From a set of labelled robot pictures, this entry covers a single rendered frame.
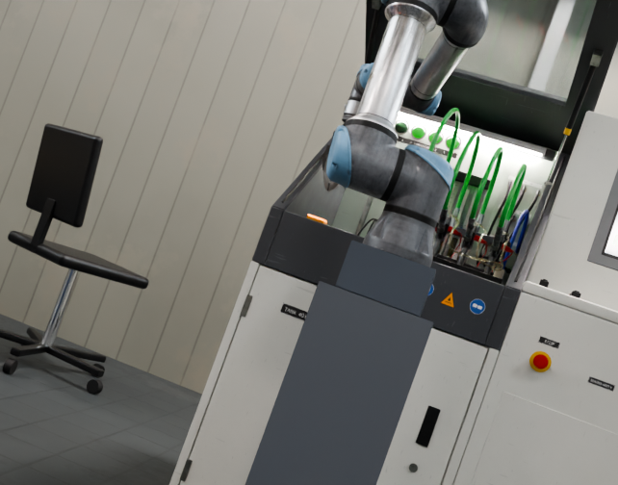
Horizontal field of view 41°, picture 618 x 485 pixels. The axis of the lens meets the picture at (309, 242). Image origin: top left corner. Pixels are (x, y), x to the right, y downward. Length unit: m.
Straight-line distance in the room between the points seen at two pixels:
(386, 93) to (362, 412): 0.65
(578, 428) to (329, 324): 0.77
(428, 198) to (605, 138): 0.97
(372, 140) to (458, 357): 0.69
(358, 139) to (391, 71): 0.17
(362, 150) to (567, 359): 0.79
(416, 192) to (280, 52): 3.17
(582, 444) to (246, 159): 3.00
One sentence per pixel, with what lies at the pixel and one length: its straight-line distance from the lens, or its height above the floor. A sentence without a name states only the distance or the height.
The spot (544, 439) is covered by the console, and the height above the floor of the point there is 0.63.
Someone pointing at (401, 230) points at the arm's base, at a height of 0.95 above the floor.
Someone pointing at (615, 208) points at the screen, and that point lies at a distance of 2.47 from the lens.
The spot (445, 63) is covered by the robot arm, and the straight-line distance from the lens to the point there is 2.04.
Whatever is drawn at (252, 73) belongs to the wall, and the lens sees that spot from 4.79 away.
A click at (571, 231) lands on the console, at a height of 1.17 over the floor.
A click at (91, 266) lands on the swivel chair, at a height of 0.53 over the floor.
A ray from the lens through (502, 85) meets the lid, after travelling 2.67.
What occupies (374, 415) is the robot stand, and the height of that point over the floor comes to 0.59.
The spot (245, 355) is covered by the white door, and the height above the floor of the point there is 0.54.
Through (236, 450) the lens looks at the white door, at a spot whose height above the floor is 0.30.
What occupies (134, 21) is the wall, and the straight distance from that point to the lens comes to 5.09.
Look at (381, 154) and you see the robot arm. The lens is 1.70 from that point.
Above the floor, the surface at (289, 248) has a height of 0.85.
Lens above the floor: 0.79
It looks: 2 degrees up
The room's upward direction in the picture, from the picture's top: 20 degrees clockwise
